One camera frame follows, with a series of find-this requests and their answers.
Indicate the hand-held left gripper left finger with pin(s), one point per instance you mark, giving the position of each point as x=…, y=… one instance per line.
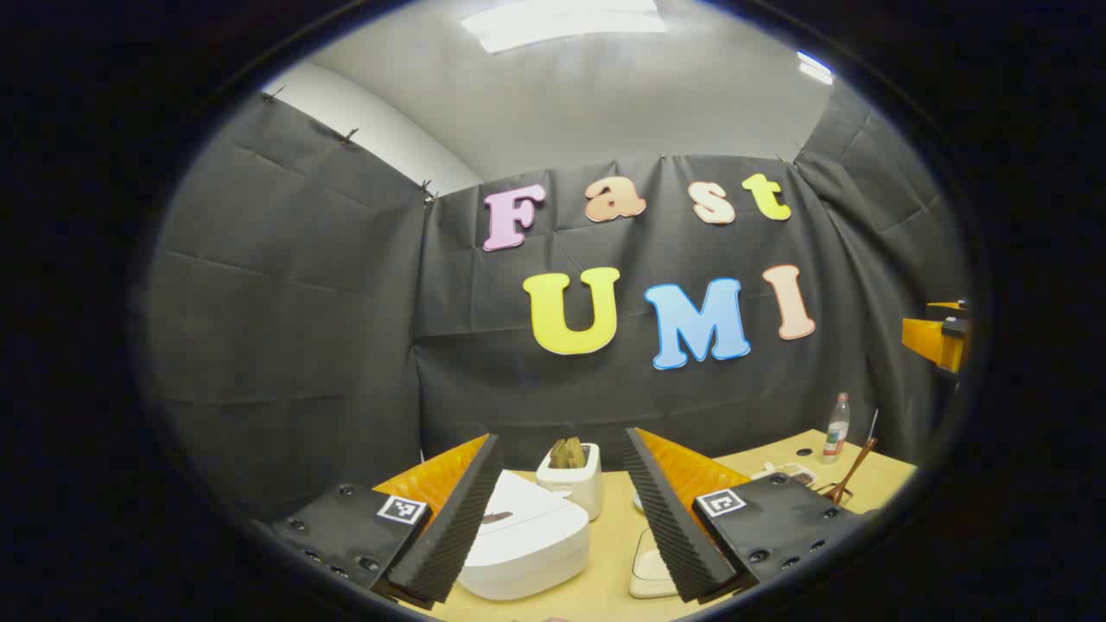
x=449, y=527

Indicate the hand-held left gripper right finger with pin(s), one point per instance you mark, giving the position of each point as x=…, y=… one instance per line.
x=670, y=527

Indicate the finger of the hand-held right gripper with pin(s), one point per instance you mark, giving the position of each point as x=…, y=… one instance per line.
x=929, y=337

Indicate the white rice cooker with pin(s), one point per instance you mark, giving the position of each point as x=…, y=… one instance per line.
x=527, y=544

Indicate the brown wooden spoon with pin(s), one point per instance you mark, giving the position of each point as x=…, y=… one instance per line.
x=855, y=466

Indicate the white toaster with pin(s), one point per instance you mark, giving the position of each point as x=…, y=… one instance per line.
x=581, y=488

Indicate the brown bread slice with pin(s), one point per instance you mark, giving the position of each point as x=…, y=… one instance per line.
x=559, y=453
x=577, y=452

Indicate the white divided dish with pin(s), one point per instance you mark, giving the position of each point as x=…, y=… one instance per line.
x=782, y=473

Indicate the clear plastic water bottle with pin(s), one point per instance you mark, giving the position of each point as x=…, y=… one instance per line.
x=835, y=432

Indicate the black backdrop cloth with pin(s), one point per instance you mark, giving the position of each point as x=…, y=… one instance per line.
x=328, y=328

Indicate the small ceiling light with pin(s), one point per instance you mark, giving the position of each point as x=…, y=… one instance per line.
x=815, y=67

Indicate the ceiling light panel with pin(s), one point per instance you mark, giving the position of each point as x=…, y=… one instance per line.
x=562, y=24

